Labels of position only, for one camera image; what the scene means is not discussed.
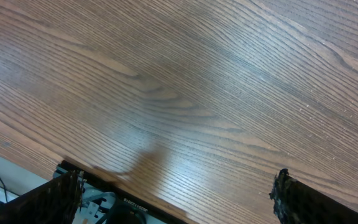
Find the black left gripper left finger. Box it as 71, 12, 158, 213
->
0, 171, 84, 224

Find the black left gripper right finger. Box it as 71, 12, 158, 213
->
269, 169, 358, 224

